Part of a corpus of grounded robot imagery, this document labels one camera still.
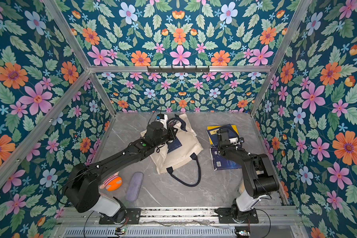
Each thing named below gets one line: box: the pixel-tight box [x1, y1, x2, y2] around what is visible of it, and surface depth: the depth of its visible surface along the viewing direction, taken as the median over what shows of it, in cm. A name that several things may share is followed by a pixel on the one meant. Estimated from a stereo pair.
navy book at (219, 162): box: [209, 146, 242, 172], surface depth 88 cm
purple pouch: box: [125, 171, 145, 203], surface depth 82 cm
